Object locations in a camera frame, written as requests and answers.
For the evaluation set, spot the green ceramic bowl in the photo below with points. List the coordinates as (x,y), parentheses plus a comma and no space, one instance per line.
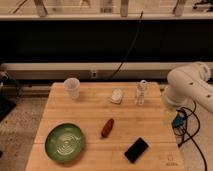
(64,142)

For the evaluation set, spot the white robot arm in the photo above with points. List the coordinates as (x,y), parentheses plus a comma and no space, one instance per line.
(189,82)

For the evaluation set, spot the small white packet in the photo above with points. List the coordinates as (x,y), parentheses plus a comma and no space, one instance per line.
(116,96)

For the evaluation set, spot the translucent plastic cup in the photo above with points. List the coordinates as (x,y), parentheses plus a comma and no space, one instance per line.
(72,86)

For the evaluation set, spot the clear glass jar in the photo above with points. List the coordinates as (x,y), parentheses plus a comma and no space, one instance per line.
(140,92)

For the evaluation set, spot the brown oblong sweet potato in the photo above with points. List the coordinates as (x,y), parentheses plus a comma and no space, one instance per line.
(107,128)

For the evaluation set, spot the black smartphone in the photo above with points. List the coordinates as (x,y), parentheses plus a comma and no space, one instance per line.
(136,150)

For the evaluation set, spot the white wall outlet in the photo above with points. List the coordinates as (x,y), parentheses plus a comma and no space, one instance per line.
(94,74)

